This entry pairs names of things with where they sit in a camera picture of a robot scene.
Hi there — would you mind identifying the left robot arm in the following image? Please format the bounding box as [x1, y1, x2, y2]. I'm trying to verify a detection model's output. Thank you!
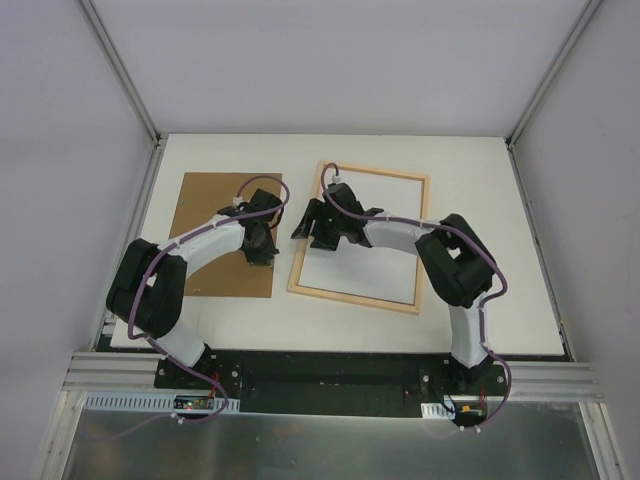
[106, 189, 284, 389]

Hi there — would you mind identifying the right cable duct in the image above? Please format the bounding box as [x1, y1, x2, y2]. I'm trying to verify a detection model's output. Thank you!
[421, 403, 456, 420]

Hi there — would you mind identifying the left cable duct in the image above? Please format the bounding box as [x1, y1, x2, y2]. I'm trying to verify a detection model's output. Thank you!
[84, 392, 240, 415]

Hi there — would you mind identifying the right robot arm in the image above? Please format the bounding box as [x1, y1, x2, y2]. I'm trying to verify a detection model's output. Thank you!
[291, 183, 496, 395]

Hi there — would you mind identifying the right aluminium corner post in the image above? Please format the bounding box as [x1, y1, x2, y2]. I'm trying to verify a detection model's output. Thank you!
[507, 0, 609, 146]

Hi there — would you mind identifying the cable duct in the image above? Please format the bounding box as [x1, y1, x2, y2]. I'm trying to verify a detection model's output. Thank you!
[84, 392, 240, 415]
[421, 403, 456, 420]

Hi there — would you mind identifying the left aluminium corner post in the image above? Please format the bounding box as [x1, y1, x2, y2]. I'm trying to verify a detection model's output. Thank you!
[74, 0, 164, 146]

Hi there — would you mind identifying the light wooden picture frame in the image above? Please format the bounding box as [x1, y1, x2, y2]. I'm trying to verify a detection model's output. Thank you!
[286, 159, 432, 317]

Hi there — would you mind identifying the brown cardboard backing board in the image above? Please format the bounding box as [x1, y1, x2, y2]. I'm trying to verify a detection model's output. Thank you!
[169, 172, 283, 298]

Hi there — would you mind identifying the aluminium front rail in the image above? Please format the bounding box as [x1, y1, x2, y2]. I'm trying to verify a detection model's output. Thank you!
[63, 350, 604, 402]

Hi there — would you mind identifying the white paper sheet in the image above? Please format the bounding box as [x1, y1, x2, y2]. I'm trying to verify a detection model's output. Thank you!
[299, 167, 426, 305]

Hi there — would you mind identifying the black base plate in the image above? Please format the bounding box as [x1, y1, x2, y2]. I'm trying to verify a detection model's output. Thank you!
[154, 350, 507, 418]

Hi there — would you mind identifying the aluminium corner post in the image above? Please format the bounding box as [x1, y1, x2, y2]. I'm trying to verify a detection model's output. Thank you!
[507, 0, 609, 146]
[74, 0, 164, 146]

